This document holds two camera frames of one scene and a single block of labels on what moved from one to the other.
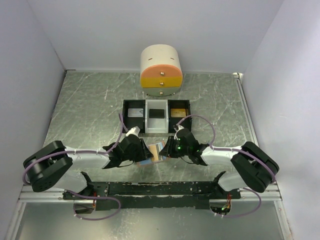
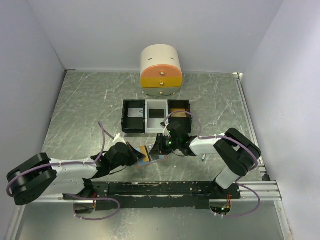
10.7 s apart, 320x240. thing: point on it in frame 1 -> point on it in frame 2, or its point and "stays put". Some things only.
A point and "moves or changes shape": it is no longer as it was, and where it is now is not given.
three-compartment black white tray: (156, 116) stays put
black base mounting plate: (158, 195) stays put
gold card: (153, 148) moves or changes shape
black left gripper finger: (144, 152) -> (137, 155)
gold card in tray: (178, 112) stays put
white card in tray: (135, 112) stays put
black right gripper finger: (171, 148) -> (154, 153)
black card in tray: (156, 113) stays put
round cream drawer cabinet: (160, 71) stays put
